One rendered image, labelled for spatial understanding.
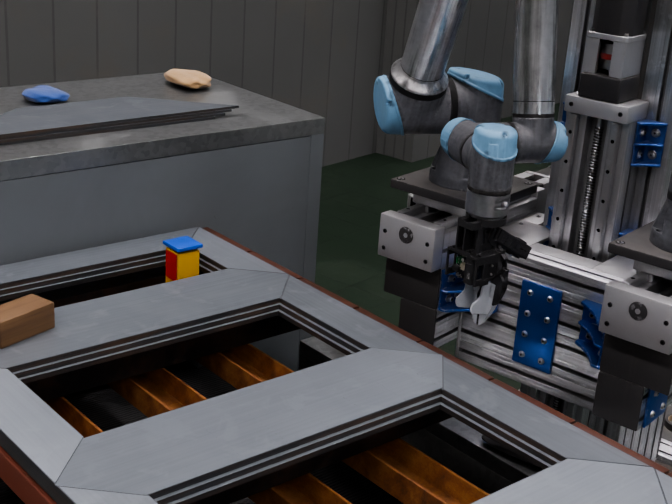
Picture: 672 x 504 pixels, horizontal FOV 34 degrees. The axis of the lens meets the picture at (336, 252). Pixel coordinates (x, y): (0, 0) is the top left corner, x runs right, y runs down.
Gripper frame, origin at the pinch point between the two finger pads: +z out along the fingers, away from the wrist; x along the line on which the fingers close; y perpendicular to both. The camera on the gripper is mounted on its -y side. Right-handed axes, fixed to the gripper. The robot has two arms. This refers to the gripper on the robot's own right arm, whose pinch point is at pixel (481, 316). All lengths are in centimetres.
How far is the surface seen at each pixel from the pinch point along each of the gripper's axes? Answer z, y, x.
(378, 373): 5.4, 23.4, -1.3
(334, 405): 5.4, 36.9, 3.2
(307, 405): 5.4, 40.5, 0.9
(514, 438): 6.4, 18.8, 25.4
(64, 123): -17, 33, -95
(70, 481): 5, 81, 0
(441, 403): 7.4, 19.1, 9.8
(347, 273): 90, -144, -197
